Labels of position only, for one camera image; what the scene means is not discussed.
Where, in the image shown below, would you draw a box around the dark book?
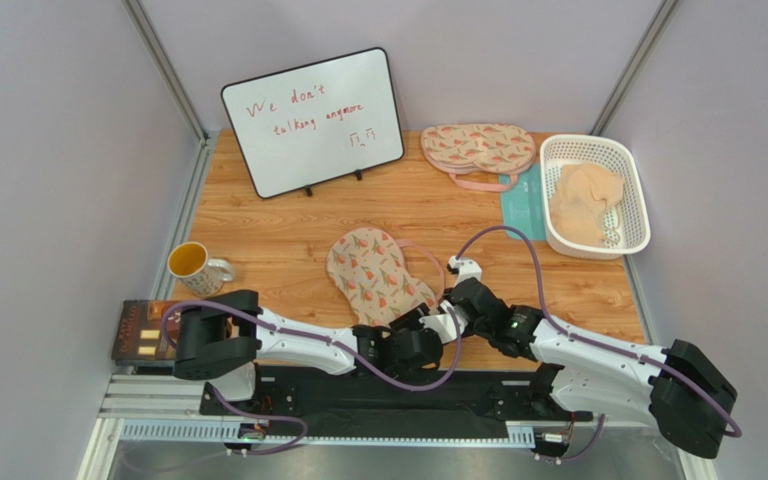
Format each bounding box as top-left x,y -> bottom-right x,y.
110,300 -> 175,368

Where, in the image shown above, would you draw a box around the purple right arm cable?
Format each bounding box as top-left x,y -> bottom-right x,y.
453,225 -> 743,439

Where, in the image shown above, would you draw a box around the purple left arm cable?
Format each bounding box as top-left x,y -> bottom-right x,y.
160,299 -> 463,393

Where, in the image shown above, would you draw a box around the aluminium frame rail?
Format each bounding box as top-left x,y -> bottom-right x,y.
94,372 -> 701,449

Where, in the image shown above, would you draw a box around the yellow patterned mug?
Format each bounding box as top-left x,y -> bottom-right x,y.
166,241 -> 236,298

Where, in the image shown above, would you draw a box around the stacked floral laundry bags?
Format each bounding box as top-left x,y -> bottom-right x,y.
420,123 -> 538,193

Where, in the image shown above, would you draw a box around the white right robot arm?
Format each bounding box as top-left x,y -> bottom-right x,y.
444,278 -> 742,459

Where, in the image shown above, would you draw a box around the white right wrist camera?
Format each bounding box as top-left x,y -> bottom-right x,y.
446,256 -> 483,286

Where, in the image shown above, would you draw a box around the floral mesh laundry bag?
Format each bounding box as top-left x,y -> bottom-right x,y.
325,227 -> 446,326

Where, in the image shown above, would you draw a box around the beige bras in basket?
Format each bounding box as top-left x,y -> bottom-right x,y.
549,163 -> 624,247

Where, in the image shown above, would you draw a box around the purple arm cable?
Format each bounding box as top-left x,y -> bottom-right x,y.
160,299 -> 463,393
453,225 -> 743,439

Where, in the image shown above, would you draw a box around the teal card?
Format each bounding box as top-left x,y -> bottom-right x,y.
500,163 -> 546,241

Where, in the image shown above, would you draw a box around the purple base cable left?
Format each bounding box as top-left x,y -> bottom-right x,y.
209,385 -> 309,458

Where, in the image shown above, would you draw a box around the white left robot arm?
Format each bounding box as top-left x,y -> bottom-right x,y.
160,290 -> 459,401

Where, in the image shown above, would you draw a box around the whiteboard with red writing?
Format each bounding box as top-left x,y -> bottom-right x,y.
221,47 -> 405,199

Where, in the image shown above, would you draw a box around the white plastic basket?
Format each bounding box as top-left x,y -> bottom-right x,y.
540,134 -> 651,260

